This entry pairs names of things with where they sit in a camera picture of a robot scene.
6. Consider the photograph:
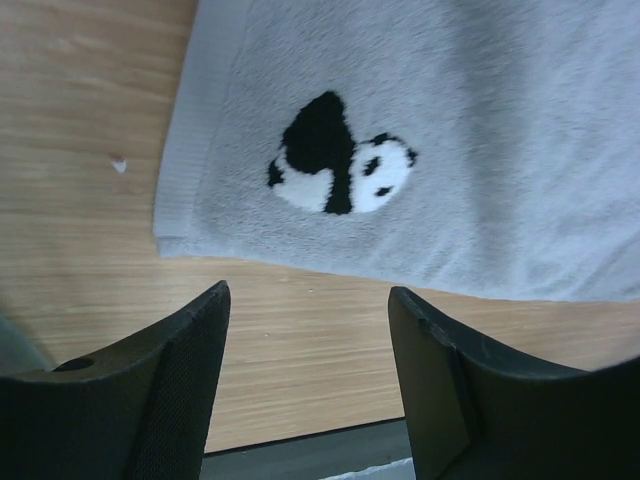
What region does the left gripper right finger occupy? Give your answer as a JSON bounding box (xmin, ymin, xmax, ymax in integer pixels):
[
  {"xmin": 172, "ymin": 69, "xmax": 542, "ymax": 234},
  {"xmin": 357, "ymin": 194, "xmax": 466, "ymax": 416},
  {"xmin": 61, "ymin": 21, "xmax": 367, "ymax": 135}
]
[{"xmin": 388, "ymin": 287, "xmax": 639, "ymax": 479}]

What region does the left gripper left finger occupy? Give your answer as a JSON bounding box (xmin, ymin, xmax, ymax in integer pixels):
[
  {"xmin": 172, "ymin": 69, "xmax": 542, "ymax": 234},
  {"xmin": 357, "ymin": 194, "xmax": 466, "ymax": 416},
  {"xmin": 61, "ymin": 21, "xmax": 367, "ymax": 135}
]
[{"xmin": 1, "ymin": 281, "xmax": 231, "ymax": 479}]

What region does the grey towel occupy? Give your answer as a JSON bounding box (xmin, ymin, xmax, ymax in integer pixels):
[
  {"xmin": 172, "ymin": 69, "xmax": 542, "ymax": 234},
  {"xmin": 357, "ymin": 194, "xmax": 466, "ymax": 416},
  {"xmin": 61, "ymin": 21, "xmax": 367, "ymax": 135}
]
[{"xmin": 153, "ymin": 1, "xmax": 639, "ymax": 301}]

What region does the blue translucent plastic tray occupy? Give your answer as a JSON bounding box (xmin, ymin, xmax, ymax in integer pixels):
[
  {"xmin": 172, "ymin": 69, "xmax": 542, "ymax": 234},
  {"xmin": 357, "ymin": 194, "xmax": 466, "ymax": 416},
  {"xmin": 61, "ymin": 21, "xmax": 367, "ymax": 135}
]
[{"xmin": 0, "ymin": 315, "xmax": 52, "ymax": 375}]

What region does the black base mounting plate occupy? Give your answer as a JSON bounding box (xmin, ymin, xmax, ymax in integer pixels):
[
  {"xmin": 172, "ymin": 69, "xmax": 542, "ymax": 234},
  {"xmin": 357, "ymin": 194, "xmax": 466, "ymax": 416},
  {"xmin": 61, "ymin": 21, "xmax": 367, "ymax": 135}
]
[{"xmin": 200, "ymin": 418, "xmax": 415, "ymax": 479}]

